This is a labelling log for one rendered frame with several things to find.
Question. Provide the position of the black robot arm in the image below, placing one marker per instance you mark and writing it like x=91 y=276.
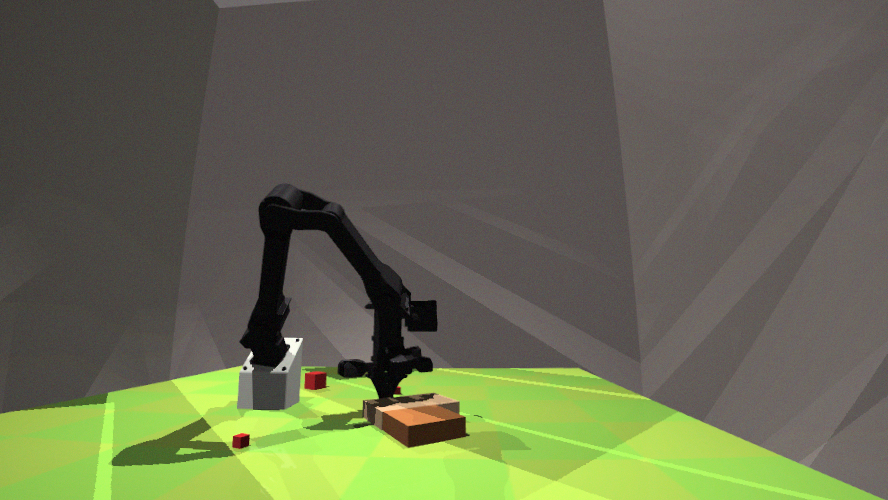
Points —
x=279 y=213

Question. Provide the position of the brown square block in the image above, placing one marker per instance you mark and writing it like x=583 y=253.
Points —
x=422 y=425

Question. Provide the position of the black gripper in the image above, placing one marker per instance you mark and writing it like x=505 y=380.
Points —
x=383 y=383

